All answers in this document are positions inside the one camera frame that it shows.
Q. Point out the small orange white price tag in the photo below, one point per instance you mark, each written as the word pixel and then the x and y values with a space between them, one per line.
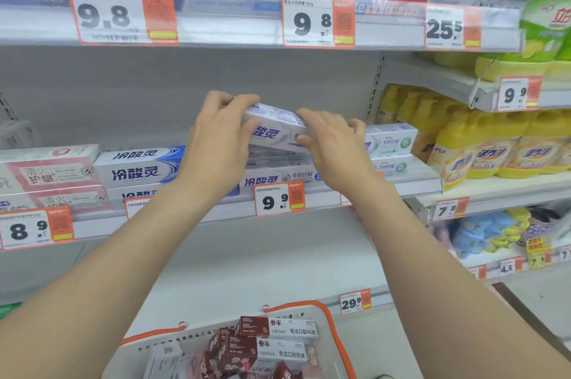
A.
pixel 510 266
pixel 478 272

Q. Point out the white shelf with clear rail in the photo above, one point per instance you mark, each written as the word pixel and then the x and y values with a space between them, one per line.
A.
pixel 232 31

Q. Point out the large orange white price tag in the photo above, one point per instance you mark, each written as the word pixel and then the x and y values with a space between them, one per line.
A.
pixel 116 13

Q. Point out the dark red white toothpaste box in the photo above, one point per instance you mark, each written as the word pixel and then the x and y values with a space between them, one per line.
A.
pixel 267 349
pixel 218 347
pixel 276 328
pixel 232 369

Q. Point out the white pink-label toothpaste box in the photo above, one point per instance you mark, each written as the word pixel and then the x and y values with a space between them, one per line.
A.
pixel 49 167
pixel 67 198

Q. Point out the white purple-print toothpaste box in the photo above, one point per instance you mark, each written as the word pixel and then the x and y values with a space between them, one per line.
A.
pixel 276 159
pixel 276 178
pixel 274 129

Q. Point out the white shelf with cloth packs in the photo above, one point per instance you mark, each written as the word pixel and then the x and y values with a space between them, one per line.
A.
pixel 495 260

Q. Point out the grey shelf bracket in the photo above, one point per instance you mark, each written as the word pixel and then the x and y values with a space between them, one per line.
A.
pixel 15 129

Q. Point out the person's right thumb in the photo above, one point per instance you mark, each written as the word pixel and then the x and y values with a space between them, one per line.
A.
pixel 306 140

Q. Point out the white toothpaste shelf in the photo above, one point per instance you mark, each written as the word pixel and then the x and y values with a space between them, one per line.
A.
pixel 223 211

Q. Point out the white green-print toothpaste box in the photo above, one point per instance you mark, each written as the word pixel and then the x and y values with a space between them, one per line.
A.
pixel 397 164
pixel 392 140

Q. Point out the person's left forearm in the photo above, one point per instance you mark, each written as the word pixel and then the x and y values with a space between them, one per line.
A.
pixel 111 276

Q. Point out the white blue-swirl toothpaste box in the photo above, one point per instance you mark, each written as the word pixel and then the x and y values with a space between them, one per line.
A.
pixel 138 167
pixel 134 193

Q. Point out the purple patterned packet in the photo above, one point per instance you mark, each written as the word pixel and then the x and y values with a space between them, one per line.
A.
pixel 542 229

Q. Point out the row of yellow detergent bottles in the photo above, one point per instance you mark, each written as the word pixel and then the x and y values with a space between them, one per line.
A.
pixel 486 147

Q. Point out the blue cleaning cloth pack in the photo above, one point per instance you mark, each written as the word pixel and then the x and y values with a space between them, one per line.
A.
pixel 473 231

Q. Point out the person's left hand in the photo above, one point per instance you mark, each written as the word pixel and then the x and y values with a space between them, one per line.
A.
pixel 214 147

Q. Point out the person's right forearm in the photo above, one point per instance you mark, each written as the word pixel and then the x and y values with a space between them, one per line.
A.
pixel 428 285

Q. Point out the white detergent shelf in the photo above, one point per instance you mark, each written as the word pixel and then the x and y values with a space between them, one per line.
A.
pixel 437 75

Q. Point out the empty white shelf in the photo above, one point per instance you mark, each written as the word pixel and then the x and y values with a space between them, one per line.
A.
pixel 276 258

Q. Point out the perforated white shelf upright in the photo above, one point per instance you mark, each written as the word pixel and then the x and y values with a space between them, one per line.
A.
pixel 375 89

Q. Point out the yellow sponge pack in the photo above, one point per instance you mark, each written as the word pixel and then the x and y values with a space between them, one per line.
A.
pixel 513 227

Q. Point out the yellow promotion tag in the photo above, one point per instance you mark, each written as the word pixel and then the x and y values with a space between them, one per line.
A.
pixel 539 251

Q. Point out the white shelf under yellow bottles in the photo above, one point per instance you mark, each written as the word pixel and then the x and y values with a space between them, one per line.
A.
pixel 499 189

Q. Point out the person's left fingers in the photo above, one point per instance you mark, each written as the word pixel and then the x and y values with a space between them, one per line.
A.
pixel 232 101

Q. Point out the white basket with orange rim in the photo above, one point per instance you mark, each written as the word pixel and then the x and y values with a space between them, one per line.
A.
pixel 330 338

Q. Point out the plain white small box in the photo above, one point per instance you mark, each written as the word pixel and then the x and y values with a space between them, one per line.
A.
pixel 163 361

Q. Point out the person's right hand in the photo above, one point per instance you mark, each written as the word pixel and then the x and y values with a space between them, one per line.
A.
pixel 339 155

